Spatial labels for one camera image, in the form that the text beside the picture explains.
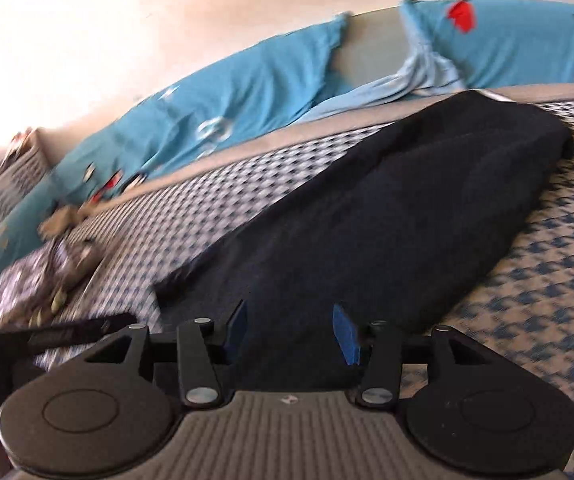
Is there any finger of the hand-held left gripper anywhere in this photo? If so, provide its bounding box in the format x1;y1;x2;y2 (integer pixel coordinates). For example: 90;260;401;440
0;312;138;361

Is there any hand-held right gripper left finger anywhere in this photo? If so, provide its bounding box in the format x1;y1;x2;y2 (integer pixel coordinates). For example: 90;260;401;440
84;299;248;408

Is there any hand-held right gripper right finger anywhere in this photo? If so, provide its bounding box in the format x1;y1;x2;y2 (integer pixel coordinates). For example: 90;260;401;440
333;304;488;408

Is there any black t-shirt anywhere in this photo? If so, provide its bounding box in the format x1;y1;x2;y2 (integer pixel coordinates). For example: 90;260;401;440
152;87;574;391

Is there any green striped folded garment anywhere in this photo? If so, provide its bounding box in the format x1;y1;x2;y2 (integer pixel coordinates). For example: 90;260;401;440
29;285;75;326

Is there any grey floral folded garment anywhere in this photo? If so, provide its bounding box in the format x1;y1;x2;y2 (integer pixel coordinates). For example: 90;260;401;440
0;237;102;321

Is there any white perforated plastic basket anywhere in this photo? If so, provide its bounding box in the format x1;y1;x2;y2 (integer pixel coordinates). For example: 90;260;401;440
0;127;52;241

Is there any houndstooth bed mat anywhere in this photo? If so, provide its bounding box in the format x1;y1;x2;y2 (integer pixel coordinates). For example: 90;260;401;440
0;82;574;480

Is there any blue cartoon print bed sheet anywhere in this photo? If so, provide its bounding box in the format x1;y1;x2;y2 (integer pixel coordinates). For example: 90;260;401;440
52;0;574;201

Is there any light blue cloth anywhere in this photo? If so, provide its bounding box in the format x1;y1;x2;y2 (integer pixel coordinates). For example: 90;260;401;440
297;35;468;123

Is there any grey padded bed board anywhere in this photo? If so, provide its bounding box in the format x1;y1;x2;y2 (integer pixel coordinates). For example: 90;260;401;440
329;5;418;96

